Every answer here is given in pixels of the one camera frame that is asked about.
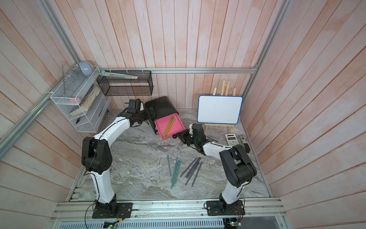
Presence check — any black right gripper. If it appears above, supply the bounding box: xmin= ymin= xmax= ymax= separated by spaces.
xmin=176 ymin=129 xmax=199 ymax=147

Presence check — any black drawer cabinet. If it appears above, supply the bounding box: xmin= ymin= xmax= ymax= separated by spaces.
xmin=144 ymin=96 xmax=179 ymax=135

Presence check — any single green pencil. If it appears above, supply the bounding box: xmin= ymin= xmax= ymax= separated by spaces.
xmin=167 ymin=155 xmax=172 ymax=178

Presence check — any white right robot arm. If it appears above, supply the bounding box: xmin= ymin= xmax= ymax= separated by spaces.
xmin=176 ymin=124 xmax=257 ymax=205

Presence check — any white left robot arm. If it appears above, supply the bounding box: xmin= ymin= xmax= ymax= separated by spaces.
xmin=82 ymin=99 xmax=156 ymax=204

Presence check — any black pencil bundle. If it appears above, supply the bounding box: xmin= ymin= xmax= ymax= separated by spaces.
xmin=185 ymin=156 xmax=202 ymax=185

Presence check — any white calculator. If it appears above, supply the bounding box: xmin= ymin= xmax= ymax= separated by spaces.
xmin=225 ymin=134 xmax=239 ymax=147

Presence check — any green pencil bundle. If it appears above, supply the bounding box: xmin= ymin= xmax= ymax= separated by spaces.
xmin=171 ymin=156 xmax=181 ymax=188

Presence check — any book on shelf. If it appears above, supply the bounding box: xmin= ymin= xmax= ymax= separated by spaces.
xmin=70 ymin=85 xmax=101 ymax=116

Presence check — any black stapler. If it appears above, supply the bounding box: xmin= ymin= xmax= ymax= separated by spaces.
xmin=238 ymin=135 xmax=251 ymax=154

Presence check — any paper on black basket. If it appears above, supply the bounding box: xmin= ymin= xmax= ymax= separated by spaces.
xmin=100 ymin=71 xmax=138 ymax=80

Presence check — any wooden easel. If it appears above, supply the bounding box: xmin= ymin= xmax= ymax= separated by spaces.
xmin=205 ymin=80 xmax=236 ymax=134

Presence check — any pink eraser on shelf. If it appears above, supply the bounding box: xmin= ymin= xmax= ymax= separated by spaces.
xmin=70 ymin=97 xmax=81 ymax=104

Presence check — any grey computer mouse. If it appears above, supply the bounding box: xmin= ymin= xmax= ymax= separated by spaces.
xmin=78 ymin=61 xmax=94 ymax=77

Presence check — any white board with blue frame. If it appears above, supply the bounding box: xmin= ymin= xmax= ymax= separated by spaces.
xmin=197 ymin=95 xmax=243 ymax=125

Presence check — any black wire mesh basket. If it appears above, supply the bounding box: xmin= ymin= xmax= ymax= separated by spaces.
xmin=97 ymin=70 xmax=153 ymax=96

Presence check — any white wire mesh shelf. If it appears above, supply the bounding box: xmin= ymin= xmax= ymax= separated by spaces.
xmin=51 ymin=64 xmax=111 ymax=133

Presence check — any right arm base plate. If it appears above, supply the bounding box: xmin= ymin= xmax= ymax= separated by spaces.
xmin=204 ymin=200 xmax=246 ymax=216

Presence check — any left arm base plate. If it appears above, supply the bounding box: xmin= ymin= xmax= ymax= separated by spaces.
xmin=92 ymin=202 xmax=133 ymax=219

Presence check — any aluminium frame rail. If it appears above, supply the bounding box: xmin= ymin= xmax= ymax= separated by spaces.
xmin=1 ymin=1 xmax=293 ymax=159

